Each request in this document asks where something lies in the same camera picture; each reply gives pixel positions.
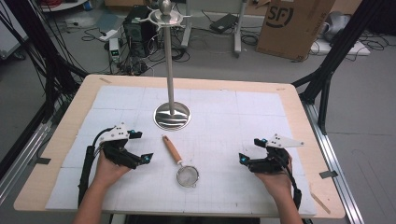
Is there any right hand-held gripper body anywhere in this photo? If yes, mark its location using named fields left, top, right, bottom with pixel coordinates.
left=247, top=133, right=305, bottom=174

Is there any aluminium rail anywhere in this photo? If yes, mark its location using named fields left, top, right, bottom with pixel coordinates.
left=0, top=105, right=57, bottom=204
left=301, top=101, right=366, bottom=224

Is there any white flat board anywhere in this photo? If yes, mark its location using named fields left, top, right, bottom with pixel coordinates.
left=310, top=39, right=372, bottom=57

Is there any small white device green display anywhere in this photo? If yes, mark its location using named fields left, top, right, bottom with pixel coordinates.
left=108, top=37, right=121, bottom=63

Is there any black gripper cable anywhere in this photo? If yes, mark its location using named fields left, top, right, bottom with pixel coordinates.
left=77, top=126, right=114, bottom=208
left=278, top=153, right=303, bottom=210

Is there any flat black device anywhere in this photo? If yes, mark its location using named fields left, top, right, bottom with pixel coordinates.
left=209, top=12, right=239, bottom=35

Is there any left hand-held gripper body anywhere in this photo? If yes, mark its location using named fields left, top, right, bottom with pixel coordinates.
left=98, top=122, right=145, bottom=170

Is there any grey bag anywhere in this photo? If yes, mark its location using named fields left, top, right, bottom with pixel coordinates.
left=322, top=10, right=352, bottom=42

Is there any brown cardboard box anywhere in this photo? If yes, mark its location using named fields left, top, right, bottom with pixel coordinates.
left=255, top=0, right=336, bottom=62

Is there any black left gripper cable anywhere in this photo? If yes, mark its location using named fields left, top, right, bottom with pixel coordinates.
left=77, top=126, right=114, bottom=208

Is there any thin wooden stick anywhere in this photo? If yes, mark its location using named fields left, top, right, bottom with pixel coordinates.
left=309, top=190, right=332, bottom=216

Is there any tangle of black floor cables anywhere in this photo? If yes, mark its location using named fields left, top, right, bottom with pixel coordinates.
left=81, top=27, right=191, bottom=77

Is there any white power strip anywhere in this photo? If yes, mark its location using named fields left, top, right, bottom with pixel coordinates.
left=98, top=28, right=121, bottom=43

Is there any black metal frame post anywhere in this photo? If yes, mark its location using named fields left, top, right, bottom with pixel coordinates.
left=4, top=0, right=90, bottom=122
left=291, top=0, right=389, bottom=136

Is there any black computer tower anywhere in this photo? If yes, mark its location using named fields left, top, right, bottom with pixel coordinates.
left=122, top=5, right=158, bottom=59

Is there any grey tape piece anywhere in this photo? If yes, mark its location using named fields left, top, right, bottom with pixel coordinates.
left=318, top=170, right=339, bottom=180

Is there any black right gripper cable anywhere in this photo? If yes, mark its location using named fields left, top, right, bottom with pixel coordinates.
left=278, top=153, right=303, bottom=210

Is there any tall silver metal stand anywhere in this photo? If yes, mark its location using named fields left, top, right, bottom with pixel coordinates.
left=146, top=0, right=192, bottom=132

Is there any grey metal floor stand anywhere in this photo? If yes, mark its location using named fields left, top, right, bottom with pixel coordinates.
left=179, top=0, right=250, bottom=58

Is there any person's left hand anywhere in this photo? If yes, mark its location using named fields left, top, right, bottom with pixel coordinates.
left=92, top=152, right=133, bottom=189

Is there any white gridded mat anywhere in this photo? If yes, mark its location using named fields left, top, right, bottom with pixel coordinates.
left=45, top=85, right=318, bottom=217

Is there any person's right hand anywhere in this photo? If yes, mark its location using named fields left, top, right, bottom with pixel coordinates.
left=254, top=157, right=294, bottom=201

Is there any wooden handled mesh strainer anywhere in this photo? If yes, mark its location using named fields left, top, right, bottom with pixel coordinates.
left=162, top=134, right=200, bottom=189

